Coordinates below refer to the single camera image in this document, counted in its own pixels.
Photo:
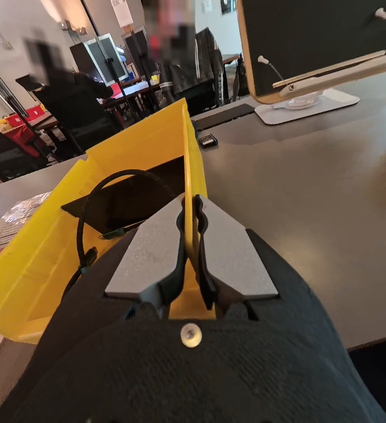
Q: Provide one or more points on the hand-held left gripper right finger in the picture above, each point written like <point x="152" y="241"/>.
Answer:
<point x="232" y="254"/>

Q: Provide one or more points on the printed paper sheet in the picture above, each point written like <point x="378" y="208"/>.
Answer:
<point x="1" y="238"/>

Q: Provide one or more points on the black wooden-rimmed board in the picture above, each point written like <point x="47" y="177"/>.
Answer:
<point x="311" y="33"/>

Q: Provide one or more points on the black striped jacket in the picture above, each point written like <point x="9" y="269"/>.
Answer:
<point x="206" y="56"/>

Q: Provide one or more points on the black bin divider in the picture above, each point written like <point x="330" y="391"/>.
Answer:
<point x="130" y="205"/>

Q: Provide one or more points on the framed panel on tripod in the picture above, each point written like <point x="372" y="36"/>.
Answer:
<point x="138" y="46"/>
<point x="104" y="56"/>

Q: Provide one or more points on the yellow plastic bin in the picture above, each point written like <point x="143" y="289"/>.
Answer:
<point x="140" y="145"/>

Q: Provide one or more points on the red plastic bin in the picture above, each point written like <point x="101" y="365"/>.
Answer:
<point x="28" y="114"/>

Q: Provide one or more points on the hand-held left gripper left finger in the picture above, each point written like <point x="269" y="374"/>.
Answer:
<point x="146" y="254"/>

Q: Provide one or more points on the black office chair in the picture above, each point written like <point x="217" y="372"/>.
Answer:
<point x="4" y="155"/>

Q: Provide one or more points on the small black battery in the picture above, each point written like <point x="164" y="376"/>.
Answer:
<point x="208" y="141"/>

